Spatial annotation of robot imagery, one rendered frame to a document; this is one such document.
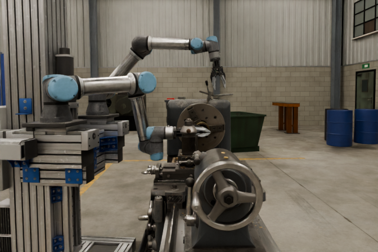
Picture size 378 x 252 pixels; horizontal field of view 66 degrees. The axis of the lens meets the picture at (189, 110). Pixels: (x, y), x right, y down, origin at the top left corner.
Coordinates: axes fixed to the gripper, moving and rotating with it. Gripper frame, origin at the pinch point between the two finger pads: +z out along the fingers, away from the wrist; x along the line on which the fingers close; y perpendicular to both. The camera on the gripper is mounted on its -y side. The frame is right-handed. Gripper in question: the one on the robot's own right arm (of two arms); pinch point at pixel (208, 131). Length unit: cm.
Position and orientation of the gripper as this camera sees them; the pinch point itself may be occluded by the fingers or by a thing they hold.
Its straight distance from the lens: 169.7
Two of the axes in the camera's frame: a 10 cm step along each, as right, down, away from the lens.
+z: 10.0, -0.1, 0.0
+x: -0.1, -10.0, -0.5
